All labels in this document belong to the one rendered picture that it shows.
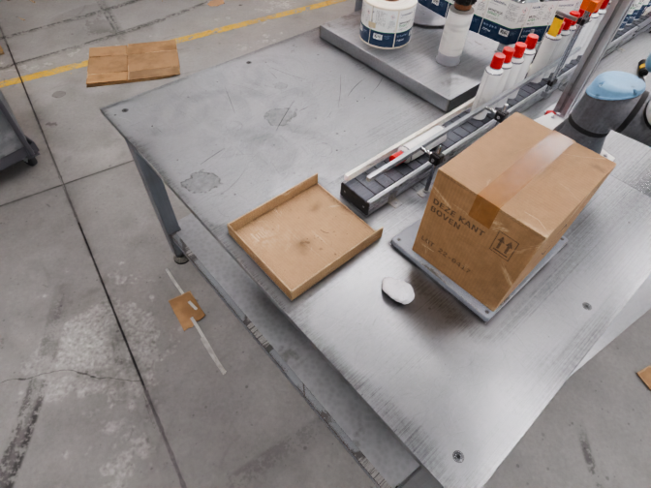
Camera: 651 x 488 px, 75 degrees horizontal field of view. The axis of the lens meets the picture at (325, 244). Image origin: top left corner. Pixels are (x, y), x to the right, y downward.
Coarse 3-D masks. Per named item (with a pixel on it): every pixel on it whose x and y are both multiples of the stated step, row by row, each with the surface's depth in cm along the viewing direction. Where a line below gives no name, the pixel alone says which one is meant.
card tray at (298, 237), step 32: (288, 192) 115; (320, 192) 119; (256, 224) 111; (288, 224) 112; (320, 224) 112; (352, 224) 112; (256, 256) 101; (288, 256) 105; (320, 256) 106; (352, 256) 105; (288, 288) 95
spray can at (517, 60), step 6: (516, 48) 125; (522, 48) 124; (516, 54) 126; (522, 54) 126; (516, 60) 127; (522, 60) 127; (516, 66) 128; (510, 72) 130; (516, 72) 129; (510, 78) 131; (510, 84) 133; (504, 90) 134; (498, 102) 138; (504, 102) 138; (498, 108) 140
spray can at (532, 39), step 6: (528, 36) 129; (534, 36) 128; (528, 42) 129; (534, 42) 128; (528, 48) 130; (534, 48) 131; (528, 54) 131; (534, 54) 131; (528, 60) 132; (522, 66) 134; (528, 66) 134; (522, 72) 135; (516, 78) 137; (522, 78) 137; (516, 90) 141; (510, 96) 142
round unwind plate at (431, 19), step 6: (420, 12) 179; (414, 18) 175; (420, 18) 175; (426, 18) 176; (432, 18) 176; (438, 18) 176; (444, 18) 176; (420, 24) 173; (426, 24) 172; (432, 24) 172; (438, 24) 173; (444, 24) 173
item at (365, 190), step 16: (624, 32) 178; (576, 64) 160; (544, 80) 152; (464, 112) 138; (464, 128) 133; (448, 144) 127; (384, 160) 122; (416, 160) 123; (384, 176) 118; (400, 176) 118; (368, 192) 114
